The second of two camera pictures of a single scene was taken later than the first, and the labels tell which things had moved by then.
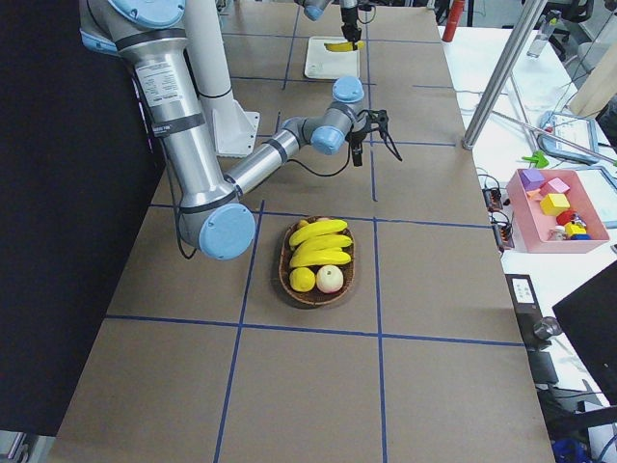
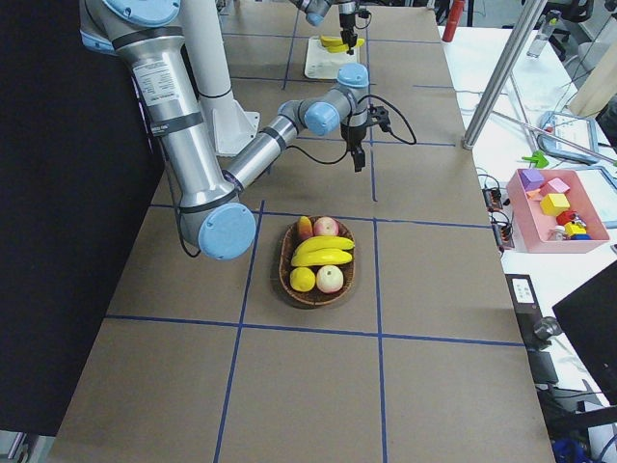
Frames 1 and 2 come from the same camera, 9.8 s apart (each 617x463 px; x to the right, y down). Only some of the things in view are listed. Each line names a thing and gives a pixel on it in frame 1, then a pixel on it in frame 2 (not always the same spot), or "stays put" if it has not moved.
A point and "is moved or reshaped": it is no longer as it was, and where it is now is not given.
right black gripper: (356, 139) stays put
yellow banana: (311, 257) stays put
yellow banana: (343, 46) is moved or reshaped
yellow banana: (322, 241) stays put
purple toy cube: (532, 178) stays put
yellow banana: (327, 227) to (344, 47)
